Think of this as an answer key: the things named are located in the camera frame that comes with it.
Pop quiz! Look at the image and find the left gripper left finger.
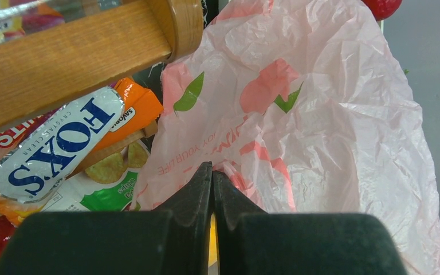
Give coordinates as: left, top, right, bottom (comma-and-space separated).
0, 162, 213, 274

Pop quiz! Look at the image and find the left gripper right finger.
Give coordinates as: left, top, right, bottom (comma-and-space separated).
212, 171, 406, 274

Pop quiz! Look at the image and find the pink plastic grocery bag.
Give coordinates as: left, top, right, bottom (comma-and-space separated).
132, 1, 440, 274

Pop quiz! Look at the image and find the green Chuba snack bag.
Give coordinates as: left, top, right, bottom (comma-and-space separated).
42, 139, 150, 211

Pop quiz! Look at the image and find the orange Fox's fruits candy bag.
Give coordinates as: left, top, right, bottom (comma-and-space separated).
0, 77, 163, 225

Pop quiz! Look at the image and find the wooden rack with glass shelves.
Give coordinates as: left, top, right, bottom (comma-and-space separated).
0, 0, 205, 229

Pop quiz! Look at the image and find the red apple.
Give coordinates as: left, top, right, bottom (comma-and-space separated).
362, 0, 403, 21

